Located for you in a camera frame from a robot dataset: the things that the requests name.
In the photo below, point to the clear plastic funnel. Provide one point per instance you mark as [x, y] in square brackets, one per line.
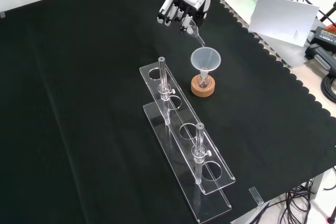
[210, 61]

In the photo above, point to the small round-bottom glass flask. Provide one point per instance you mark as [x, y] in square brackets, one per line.
[203, 83]

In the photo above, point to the clear acrylic funnel stand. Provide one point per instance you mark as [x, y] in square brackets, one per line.
[178, 116]

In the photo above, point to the pale base board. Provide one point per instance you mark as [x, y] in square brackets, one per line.
[236, 1]

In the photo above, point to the white card sheet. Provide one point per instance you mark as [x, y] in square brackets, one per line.
[283, 19]

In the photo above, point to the black power adapter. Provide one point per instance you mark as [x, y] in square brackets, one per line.
[325, 37]

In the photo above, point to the black bench cloth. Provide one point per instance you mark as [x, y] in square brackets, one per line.
[78, 103]

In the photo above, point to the clear tape strip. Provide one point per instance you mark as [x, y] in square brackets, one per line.
[256, 195]
[2, 15]

